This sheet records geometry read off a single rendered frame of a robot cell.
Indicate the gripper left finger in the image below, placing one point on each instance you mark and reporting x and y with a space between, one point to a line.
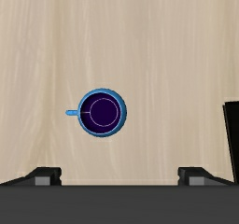
46 174

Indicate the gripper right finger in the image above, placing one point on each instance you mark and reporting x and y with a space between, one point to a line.
193 174

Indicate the blue mug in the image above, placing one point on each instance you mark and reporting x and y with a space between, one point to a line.
102 112

